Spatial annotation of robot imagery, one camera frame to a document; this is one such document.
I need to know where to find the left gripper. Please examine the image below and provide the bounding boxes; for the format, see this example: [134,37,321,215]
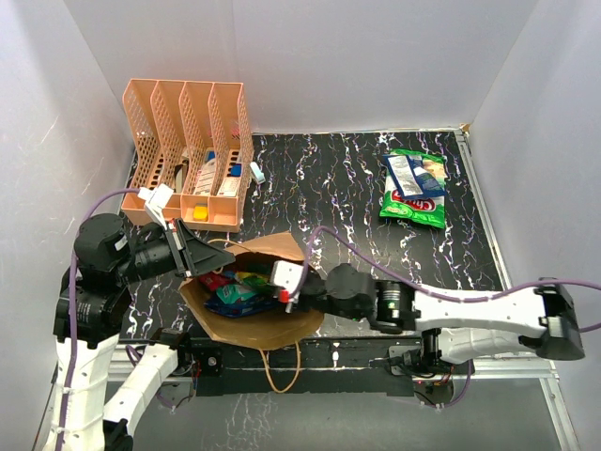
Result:
[115,215,236,283]

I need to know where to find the brown paper bag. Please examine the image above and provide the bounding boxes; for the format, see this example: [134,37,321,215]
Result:
[178,232,325,394]

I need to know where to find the green Chuba chips bag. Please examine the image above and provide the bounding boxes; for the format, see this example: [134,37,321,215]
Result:
[379,148,446,229]

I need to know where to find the blue snack packet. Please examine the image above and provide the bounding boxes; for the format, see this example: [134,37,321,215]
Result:
[383,152,446,201]

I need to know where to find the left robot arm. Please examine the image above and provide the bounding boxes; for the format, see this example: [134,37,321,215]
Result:
[44,213,235,450]

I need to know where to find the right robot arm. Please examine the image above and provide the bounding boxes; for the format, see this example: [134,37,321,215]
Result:
[270,260,585,375]

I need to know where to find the snack packets inside bag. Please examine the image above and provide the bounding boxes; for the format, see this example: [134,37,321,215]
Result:
[197,269,279,319]

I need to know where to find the yellow sticky note block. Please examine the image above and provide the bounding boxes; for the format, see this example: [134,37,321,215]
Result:
[193,204,208,222]

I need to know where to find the white label cards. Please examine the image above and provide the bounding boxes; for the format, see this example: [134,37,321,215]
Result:
[192,149,242,197]

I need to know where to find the small white blue stapler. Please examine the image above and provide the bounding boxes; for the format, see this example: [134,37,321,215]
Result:
[249,162,265,185]

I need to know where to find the orange plastic file organizer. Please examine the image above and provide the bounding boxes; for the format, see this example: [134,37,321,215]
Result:
[122,79,254,233]

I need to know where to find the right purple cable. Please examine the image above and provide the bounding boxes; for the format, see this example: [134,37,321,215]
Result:
[290,225,601,333]

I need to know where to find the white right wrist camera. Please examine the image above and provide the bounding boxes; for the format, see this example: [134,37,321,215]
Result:
[270,260,303,304]

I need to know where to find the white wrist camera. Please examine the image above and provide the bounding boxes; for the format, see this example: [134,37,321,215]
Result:
[270,260,303,304]
[138,183,175,229]

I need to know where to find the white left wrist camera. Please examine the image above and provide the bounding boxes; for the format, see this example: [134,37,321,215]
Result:
[138,183,175,229]

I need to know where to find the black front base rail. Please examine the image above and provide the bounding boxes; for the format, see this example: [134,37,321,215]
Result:
[192,336,419,397]

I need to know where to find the aluminium table frame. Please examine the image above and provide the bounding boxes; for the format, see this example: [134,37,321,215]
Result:
[35,122,581,451]

